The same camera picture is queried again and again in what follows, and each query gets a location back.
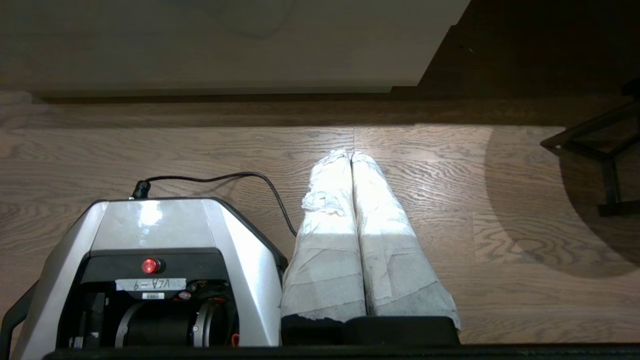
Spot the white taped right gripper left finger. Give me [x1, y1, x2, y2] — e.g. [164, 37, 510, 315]
[280, 149, 368, 346]

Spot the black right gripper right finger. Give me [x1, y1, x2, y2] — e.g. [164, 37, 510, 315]
[347, 150, 462, 346]

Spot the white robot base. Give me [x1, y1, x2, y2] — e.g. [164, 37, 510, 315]
[0, 196, 289, 360]

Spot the white handwritten label sticker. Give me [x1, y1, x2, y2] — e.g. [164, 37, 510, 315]
[115, 278, 188, 292]

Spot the glossy grey cabinet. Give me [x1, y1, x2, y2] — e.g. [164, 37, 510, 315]
[0, 0, 472, 98]

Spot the black floor cable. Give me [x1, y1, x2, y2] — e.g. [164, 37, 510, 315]
[131, 171, 299, 237]

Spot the dark furniture leg frame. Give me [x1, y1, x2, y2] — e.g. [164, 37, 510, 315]
[539, 77, 640, 218]

